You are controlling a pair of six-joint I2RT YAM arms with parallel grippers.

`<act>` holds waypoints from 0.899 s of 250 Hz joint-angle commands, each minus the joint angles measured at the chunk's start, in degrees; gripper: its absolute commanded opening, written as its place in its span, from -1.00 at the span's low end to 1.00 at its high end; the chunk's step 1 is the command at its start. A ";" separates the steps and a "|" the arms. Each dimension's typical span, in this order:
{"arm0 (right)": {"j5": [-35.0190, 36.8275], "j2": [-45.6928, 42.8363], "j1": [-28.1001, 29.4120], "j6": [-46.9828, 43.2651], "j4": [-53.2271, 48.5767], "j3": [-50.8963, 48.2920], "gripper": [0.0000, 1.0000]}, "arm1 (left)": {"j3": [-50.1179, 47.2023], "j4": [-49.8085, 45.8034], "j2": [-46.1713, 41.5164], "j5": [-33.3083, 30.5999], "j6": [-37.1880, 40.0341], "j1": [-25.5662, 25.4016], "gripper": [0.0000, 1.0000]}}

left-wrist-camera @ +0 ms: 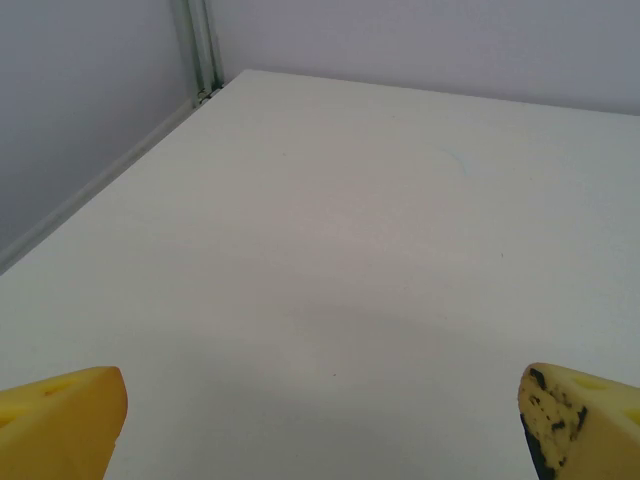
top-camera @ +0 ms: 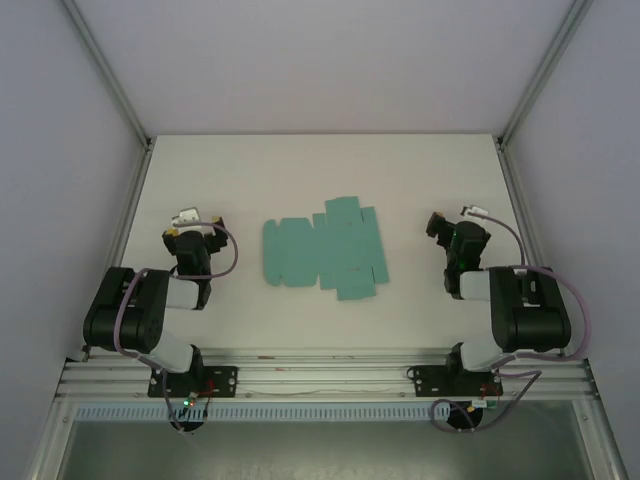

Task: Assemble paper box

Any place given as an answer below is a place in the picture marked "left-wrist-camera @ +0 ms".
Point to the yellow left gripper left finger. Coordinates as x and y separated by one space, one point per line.
60 425

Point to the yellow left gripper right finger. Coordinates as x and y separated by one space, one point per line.
590 430

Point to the aluminium table edge rail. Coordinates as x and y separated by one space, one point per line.
100 185

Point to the aluminium frame post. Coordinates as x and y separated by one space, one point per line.
200 45

